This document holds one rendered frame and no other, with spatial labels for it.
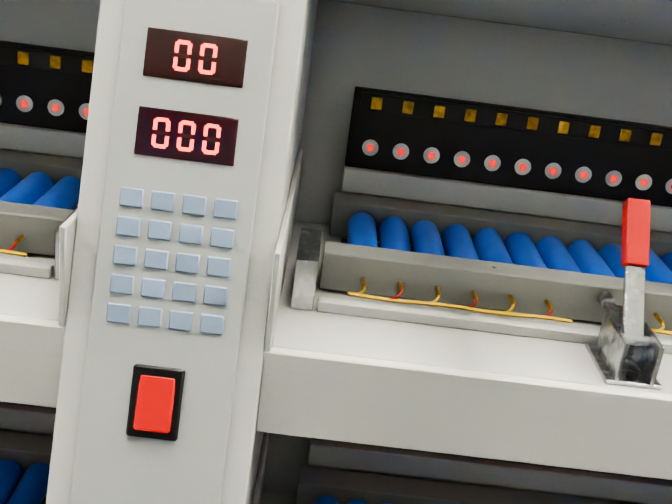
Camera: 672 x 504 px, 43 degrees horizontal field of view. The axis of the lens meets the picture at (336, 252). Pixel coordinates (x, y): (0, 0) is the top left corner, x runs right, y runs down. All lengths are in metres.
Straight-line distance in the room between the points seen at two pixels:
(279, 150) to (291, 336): 0.09
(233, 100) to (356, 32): 0.23
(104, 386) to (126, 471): 0.04
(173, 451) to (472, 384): 0.14
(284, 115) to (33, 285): 0.16
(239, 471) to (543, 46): 0.37
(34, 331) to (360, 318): 0.16
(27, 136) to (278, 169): 0.24
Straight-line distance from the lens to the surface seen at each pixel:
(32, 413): 0.62
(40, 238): 0.50
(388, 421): 0.43
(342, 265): 0.47
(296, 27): 0.41
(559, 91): 0.63
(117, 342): 0.42
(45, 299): 0.45
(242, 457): 0.42
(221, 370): 0.41
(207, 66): 0.41
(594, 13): 0.59
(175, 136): 0.41
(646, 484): 0.65
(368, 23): 0.62
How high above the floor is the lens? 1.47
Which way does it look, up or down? 3 degrees down
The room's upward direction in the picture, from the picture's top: 7 degrees clockwise
